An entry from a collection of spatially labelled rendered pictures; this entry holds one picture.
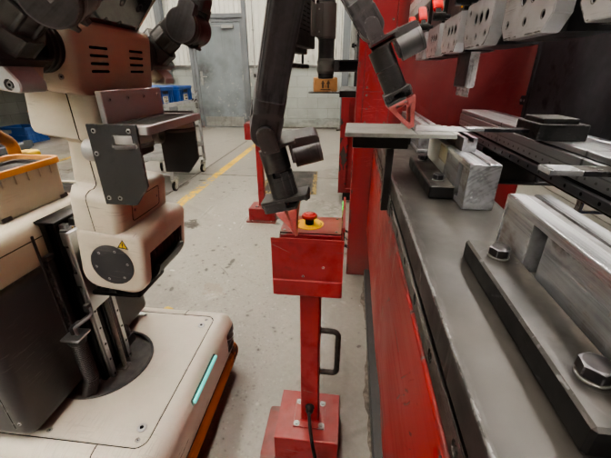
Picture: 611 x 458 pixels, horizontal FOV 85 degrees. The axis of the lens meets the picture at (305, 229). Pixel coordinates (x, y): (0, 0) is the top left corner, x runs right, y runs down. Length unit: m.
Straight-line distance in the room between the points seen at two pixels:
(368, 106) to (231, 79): 6.56
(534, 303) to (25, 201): 1.07
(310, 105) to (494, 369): 7.64
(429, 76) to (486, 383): 1.58
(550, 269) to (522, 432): 0.20
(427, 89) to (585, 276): 1.47
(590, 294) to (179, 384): 1.03
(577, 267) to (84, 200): 0.85
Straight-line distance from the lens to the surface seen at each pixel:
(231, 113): 8.25
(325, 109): 7.87
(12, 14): 0.67
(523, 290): 0.46
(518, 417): 0.36
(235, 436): 1.37
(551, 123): 1.01
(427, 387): 0.50
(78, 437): 1.17
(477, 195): 0.76
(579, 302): 0.44
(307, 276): 0.76
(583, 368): 0.37
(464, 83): 0.93
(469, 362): 0.39
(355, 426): 1.38
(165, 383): 1.19
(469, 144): 0.86
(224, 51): 8.23
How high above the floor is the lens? 1.13
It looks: 25 degrees down
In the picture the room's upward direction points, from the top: straight up
